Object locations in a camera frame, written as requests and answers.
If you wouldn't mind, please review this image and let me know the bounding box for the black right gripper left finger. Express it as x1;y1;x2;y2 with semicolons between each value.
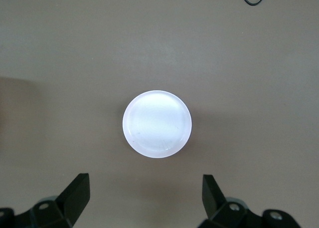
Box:
0;173;90;228

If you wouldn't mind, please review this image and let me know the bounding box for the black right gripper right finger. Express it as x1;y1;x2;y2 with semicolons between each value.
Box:
202;174;302;228

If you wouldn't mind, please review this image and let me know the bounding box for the pale pink round plate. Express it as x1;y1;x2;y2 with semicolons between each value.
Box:
122;89;194;159

